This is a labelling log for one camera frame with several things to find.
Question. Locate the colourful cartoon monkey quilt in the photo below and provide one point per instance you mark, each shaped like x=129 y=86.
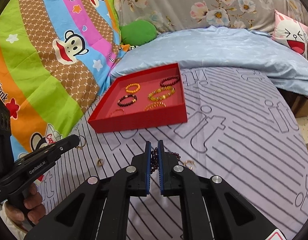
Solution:
x=55 y=59

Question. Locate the green plush cushion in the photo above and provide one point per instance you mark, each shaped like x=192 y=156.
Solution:
x=138 y=33

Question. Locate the grey line-pattern bed sheet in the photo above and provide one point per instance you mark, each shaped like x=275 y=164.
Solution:
x=239 y=127

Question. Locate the white sleeve forearm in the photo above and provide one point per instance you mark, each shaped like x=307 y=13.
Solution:
x=17 y=232

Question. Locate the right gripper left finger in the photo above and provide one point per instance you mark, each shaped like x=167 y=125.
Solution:
x=130 y=181

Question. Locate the gold hoop earring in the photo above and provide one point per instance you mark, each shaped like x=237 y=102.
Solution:
x=100 y=162

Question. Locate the pink laughing cat pillow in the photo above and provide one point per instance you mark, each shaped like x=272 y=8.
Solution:
x=290 y=33

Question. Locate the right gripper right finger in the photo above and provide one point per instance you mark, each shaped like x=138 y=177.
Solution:
x=179 y=181

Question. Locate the grey floral pillow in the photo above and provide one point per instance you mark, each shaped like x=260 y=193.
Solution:
x=175 y=15

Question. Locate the light blue blanket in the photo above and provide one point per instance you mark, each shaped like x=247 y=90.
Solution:
x=220 y=47

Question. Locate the red jewelry tray box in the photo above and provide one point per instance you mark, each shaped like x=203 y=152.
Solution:
x=151 y=98

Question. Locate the left hand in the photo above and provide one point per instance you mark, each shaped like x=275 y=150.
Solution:
x=33 y=204

